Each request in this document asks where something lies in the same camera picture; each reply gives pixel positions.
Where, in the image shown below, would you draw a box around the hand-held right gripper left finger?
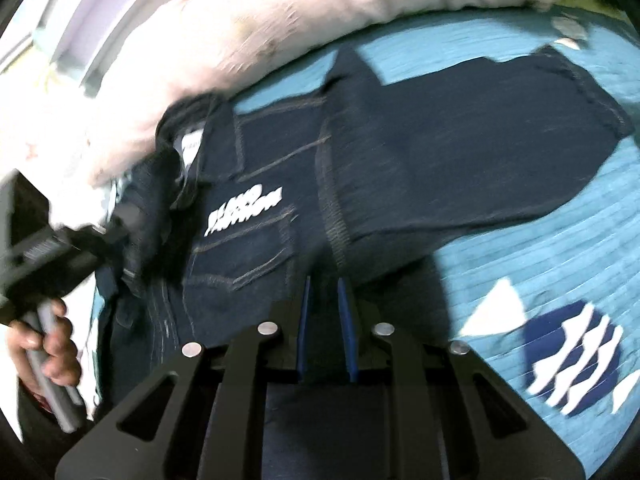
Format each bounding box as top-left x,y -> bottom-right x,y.
55,275 -> 314,480

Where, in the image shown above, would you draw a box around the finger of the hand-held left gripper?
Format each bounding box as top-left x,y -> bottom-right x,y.
97,204 -> 151,281

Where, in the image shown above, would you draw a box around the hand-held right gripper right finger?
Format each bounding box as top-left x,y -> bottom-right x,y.
337,276 -> 586,480

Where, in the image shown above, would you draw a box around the dark blue jeans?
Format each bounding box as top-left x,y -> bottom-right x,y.
95,42 -> 636,480

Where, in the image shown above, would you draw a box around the person's left hand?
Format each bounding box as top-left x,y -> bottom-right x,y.
7,299 -> 82,392

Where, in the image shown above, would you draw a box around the teal quilted blanket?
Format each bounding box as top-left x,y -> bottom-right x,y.
90,7 -> 640,461

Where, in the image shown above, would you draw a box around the lavender bed headboard shelf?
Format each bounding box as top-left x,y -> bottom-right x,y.
0,0 -> 201,93

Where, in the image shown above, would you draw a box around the pink pillow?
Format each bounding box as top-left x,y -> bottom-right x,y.
10,0 -> 558,191

